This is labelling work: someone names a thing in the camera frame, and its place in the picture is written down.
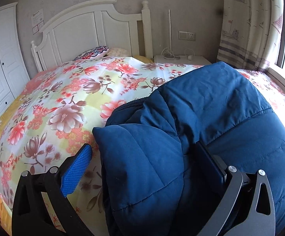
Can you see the white wardrobe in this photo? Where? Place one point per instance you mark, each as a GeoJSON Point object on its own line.
{"type": "Point", "coordinates": [13, 72]}

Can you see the white bedside table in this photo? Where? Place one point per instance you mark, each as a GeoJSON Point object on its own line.
{"type": "Point", "coordinates": [197, 60]}

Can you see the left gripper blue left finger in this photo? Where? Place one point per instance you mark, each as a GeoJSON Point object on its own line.
{"type": "Point", "coordinates": [73, 168]}

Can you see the blue puffer jacket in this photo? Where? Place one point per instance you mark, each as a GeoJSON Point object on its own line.
{"type": "Point", "coordinates": [151, 171]}

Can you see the yellow pillow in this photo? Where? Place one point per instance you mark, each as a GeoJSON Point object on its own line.
{"type": "Point", "coordinates": [143, 59]}

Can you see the paper notice on wall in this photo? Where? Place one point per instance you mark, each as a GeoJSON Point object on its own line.
{"type": "Point", "coordinates": [37, 20]}

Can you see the slim white desk lamp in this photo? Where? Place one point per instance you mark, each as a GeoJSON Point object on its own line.
{"type": "Point", "coordinates": [168, 53]}

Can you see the striped patterned curtain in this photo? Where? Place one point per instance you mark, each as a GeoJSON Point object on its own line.
{"type": "Point", "coordinates": [251, 33]}

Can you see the white wooden headboard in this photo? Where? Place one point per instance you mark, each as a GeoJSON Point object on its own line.
{"type": "Point", "coordinates": [91, 24]}

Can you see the peach textured pillow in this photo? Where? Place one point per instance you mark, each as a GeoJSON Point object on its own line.
{"type": "Point", "coordinates": [118, 52]}

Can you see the colourful patterned pillow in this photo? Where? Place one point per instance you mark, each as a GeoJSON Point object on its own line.
{"type": "Point", "coordinates": [97, 52]}

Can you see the wall socket panel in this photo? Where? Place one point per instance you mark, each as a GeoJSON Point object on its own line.
{"type": "Point", "coordinates": [187, 36]}

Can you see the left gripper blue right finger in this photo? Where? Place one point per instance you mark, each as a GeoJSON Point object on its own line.
{"type": "Point", "coordinates": [211, 170]}

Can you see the floral bed sheet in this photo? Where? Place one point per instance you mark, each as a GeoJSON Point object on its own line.
{"type": "Point", "coordinates": [55, 116]}

